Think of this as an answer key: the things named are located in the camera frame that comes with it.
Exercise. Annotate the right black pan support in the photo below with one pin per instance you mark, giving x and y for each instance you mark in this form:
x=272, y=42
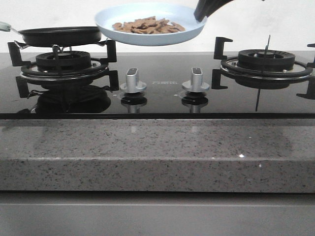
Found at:
x=262, y=76

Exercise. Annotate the brown meat pieces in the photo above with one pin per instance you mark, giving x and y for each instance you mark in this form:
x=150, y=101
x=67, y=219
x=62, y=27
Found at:
x=150, y=25

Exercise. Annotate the black pan support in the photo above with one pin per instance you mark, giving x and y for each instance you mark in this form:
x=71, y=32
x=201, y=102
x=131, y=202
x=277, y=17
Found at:
x=65, y=80
x=262, y=76

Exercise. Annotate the light blue plate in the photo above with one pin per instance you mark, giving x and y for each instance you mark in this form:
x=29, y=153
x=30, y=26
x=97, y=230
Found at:
x=182, y=15

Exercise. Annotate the grey speckled stone countertop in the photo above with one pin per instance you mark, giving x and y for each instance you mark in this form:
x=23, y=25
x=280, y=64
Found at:
x=203, y=155

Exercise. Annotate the black frying pan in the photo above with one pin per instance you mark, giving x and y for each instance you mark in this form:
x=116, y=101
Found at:
x=61, y=36

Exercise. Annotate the right black burner head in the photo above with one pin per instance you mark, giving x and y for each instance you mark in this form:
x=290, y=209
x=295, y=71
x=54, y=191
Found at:
x=271, y=57

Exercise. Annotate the grey cabinet front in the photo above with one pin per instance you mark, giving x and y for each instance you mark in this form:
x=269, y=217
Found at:
x=156, y=214

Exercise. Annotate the silver stove knob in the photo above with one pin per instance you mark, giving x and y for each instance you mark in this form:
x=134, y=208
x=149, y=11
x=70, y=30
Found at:
x=133, y=84
x=196, y=84

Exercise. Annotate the right silver stove knob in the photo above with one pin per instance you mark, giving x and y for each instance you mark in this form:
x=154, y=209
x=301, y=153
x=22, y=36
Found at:
x=196, y=84

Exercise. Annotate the black glass gas cooktop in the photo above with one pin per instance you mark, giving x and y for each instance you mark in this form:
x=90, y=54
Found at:
x=164, y=96

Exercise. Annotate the black burner head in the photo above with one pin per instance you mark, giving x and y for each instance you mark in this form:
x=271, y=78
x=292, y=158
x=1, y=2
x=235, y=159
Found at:
x=271, y=57
x=68, y=61

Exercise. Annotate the left silver stove knob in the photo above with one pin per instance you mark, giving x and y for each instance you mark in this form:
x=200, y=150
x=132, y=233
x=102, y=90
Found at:
x=133, y=84

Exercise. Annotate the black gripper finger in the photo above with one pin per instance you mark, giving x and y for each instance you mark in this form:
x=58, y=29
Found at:
x=205, y=8

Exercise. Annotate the left black burner head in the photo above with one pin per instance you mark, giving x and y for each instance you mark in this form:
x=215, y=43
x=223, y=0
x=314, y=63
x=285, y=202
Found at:
x=68, y=61

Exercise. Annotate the chrome wire pan reducer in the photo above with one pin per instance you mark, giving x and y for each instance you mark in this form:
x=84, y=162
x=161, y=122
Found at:
x=22, y=46

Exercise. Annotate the left black pan support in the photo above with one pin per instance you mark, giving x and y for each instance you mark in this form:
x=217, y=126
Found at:
x=65, y=80

